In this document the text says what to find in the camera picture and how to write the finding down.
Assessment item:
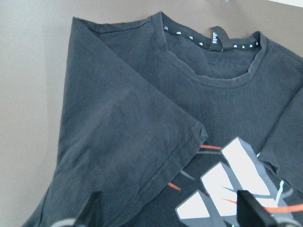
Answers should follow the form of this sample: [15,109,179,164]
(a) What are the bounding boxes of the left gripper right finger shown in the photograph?
[236,190,277,227]

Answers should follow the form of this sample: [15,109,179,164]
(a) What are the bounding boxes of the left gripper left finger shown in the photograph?
[73,192,103,227]

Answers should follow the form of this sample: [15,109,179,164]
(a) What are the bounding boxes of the black graphic t-shirt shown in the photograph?
[24,12,303,227]

